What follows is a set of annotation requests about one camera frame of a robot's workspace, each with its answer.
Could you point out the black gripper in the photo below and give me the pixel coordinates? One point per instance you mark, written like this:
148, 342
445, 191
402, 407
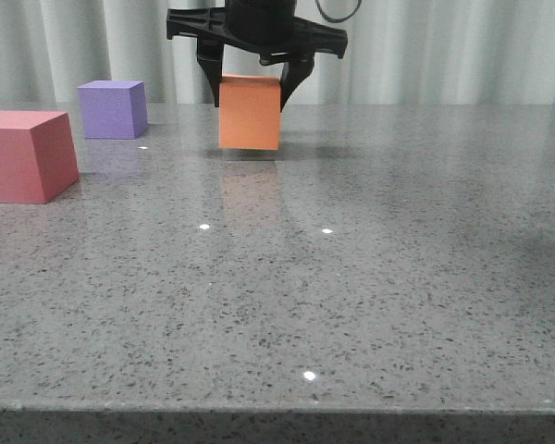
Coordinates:
269, 29

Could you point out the orange foam cube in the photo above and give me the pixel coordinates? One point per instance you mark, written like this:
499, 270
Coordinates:
249, 112

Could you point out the purple foam cube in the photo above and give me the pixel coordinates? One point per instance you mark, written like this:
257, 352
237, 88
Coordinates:
113, 109

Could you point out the pale green curtain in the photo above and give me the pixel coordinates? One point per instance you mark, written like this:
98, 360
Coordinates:
399, 52

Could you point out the red foam cube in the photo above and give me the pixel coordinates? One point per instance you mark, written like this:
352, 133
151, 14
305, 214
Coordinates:
37, 156

